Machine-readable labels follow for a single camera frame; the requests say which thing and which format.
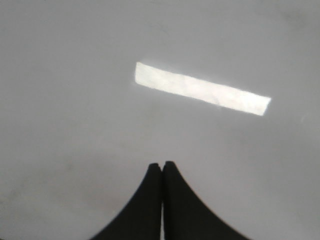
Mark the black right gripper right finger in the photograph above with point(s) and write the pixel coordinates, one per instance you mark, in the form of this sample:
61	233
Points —
186	217

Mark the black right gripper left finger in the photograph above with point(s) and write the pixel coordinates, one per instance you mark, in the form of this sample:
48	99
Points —
140	219

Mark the white whiteboard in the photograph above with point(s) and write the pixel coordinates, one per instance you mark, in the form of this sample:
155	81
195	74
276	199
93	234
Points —
93	91

